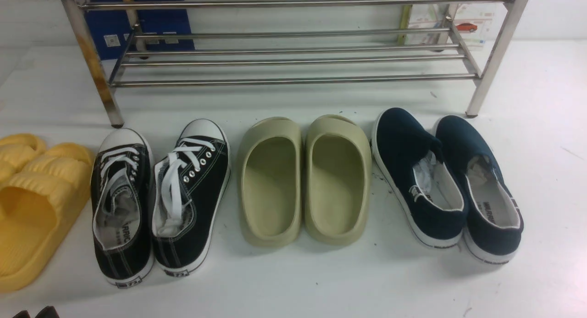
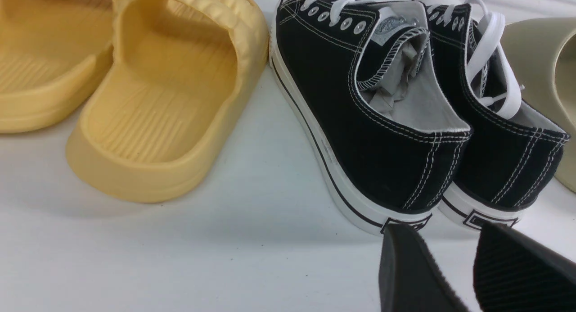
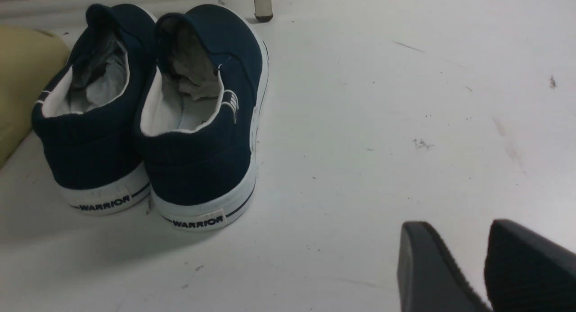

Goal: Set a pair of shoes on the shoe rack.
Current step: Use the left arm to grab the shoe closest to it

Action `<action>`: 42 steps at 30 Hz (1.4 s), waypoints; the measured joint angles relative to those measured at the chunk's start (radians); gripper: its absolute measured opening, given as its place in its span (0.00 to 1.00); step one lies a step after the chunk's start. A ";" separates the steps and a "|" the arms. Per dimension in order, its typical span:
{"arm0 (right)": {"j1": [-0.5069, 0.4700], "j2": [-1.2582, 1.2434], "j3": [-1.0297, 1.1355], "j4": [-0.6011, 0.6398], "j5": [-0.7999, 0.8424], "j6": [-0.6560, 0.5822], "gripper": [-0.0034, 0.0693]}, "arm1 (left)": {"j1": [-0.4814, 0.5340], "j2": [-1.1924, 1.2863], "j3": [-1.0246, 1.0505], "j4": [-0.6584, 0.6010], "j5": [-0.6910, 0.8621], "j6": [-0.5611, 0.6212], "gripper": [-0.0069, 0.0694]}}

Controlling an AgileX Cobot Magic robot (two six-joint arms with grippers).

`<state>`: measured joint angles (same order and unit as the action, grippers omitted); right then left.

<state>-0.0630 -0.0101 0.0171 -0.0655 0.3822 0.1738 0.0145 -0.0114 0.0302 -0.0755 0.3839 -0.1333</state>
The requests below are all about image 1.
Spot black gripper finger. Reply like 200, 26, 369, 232
11, 306, 60, 318

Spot black canvas sneaker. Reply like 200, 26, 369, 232
150, 118, 231, 278
91, 128, 155, 289

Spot stainless steel shoe rack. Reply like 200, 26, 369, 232
61, 0, 529, 128

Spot blue box behind rack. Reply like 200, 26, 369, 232
85, 0, 195, 60

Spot left navy slip-on shoe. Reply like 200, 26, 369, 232
371, 107, 467, 249

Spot navy slip-on shoe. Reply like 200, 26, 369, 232
434, 115, 524, 265
371, 107, 467, 249

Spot right navy slip-on shoe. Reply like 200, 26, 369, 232
434, 115, 524, 265

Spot right yellow ribbed slide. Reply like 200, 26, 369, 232
0, 143, 94, 293

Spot yellow ribbed slide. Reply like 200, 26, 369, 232
0, 133, 47, 183
0, 143, 94, 293

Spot left yellow ribbed slide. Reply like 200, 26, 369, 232
0, 133, 47, 183

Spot left olive foam slide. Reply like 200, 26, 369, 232
237, 117, 302, 247

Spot olive foam slide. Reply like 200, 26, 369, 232
237, 117, 302, 247
305, 114, 372, 245

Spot right olive foam slide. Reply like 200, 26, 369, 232
305, 114, 372, 245

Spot white printed cardboard box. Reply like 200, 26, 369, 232
400, 4, 497, 50

